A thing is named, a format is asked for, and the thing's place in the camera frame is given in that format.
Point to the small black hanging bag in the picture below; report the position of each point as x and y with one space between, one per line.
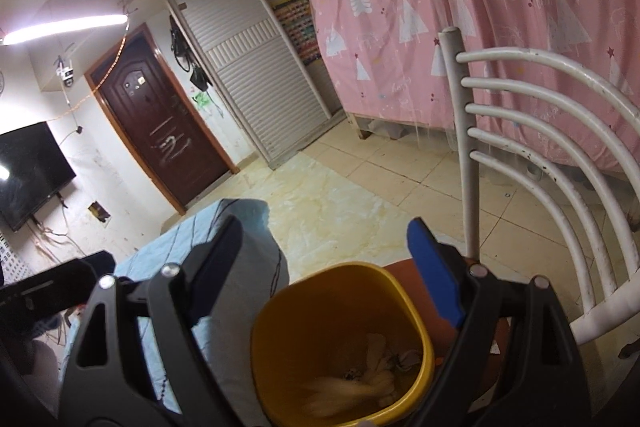
200 78

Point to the dark brown door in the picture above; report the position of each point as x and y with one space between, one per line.
160 127

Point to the black flat television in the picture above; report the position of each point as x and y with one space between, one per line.
30 172

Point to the light blue checked cloth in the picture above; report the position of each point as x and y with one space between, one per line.
165 242

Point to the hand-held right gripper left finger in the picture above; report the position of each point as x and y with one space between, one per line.
215 267

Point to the white security camera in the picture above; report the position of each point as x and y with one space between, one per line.
65 72

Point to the yellow plastic bucket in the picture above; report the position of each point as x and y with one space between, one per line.
320 287

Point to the white slatted wardrobe door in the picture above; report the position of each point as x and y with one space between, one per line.
250 72

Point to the white tube light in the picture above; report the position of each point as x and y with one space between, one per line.
65 28

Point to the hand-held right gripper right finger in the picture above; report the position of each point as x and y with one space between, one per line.
435 277

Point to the colourful grid wall chart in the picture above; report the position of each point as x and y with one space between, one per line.
297 27

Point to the white metal chair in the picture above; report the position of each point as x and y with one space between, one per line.
525 117

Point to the wooden bed frame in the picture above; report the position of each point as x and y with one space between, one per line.
360 124

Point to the open wall socket box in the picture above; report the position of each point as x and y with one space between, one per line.
99 212

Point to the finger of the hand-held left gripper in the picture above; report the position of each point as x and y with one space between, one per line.
60 281

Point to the green wall sticker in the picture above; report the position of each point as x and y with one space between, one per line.
201 101

